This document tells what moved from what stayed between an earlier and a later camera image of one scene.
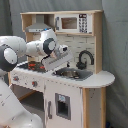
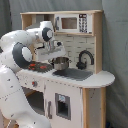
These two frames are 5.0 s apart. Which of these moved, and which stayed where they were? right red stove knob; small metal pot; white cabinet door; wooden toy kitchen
Moved: small metal pot
Stayed: wooden toy kitchen; right red stove knob; white cabinet door
